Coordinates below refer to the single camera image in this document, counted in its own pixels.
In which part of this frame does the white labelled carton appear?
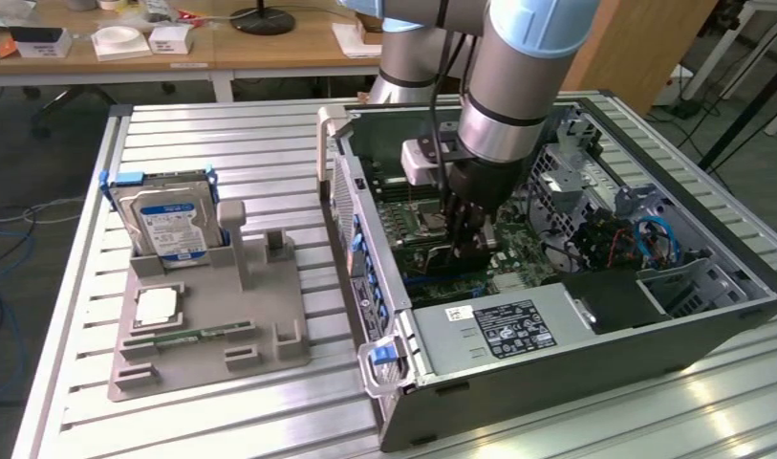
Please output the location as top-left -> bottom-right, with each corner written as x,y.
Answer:
147,24 -> 195,55

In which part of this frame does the black stand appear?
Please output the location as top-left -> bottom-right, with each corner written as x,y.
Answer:
698,0 -> 777,174

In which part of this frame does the black lamp base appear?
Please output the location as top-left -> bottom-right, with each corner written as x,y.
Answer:
228,0 -> 298,36

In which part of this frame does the white carton black lid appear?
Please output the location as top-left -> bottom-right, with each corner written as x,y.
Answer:
8,26 -> 73,59

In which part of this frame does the grey power supply unit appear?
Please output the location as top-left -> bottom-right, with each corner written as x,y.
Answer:
411,284 -> 598,377

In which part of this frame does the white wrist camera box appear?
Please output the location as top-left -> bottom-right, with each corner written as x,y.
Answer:
399,137 -> 456,186

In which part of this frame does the white box round insert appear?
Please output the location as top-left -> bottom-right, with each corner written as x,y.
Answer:
89,26 -> 155,62

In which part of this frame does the red wire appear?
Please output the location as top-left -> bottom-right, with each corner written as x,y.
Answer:
605,228 -> 639,269

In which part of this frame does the wooden cabinet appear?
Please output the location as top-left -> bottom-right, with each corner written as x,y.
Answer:
558,0 -> 722,117

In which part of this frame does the black camera cable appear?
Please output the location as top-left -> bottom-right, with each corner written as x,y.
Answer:
427,28 -> 467,192

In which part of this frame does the black chair base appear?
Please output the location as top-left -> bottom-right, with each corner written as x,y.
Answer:
28,84 -> 119,141

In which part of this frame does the white floor cable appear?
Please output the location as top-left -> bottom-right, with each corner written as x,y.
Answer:
0,196 -> 83,226

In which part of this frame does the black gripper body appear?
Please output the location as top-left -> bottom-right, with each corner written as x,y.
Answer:
446,158 -> 527,212

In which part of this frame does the black plastic shroud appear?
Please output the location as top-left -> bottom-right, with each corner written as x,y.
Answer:
562,274 -> 671,335

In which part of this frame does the hard disk in blue caddy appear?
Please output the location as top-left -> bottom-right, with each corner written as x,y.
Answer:
96,166 -> 220,270

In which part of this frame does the dark grey PC case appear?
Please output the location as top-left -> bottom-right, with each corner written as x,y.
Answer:
315,98 -> 777,453

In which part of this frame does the silver CPU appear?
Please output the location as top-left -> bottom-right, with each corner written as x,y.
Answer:
134,290 -> 180,327

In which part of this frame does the green motherboard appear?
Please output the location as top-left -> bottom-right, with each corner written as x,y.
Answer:
367,160 -> 571,310

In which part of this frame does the wooden desk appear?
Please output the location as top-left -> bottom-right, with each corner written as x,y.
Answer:
0,0 -> 388,104

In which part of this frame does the CPU socket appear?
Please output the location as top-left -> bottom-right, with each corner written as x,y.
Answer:
415,203 -> 450,235

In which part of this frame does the white paper stack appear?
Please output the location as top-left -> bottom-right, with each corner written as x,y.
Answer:
331,22 -> 384,59

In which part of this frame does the green RAM stick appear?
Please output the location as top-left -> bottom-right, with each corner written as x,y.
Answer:
150,326 -> 238,348

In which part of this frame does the grey parts rack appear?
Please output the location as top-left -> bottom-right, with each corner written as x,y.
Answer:
105,198 -> 310,405

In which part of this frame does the metal disk bay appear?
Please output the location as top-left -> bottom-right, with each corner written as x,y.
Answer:
635,251 -> 750,317

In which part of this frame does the brown cardboard box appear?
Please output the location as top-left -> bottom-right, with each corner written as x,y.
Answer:
354,10 -> 387,33

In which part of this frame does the blue wire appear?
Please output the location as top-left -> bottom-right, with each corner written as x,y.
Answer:
635,216 -> 683,270

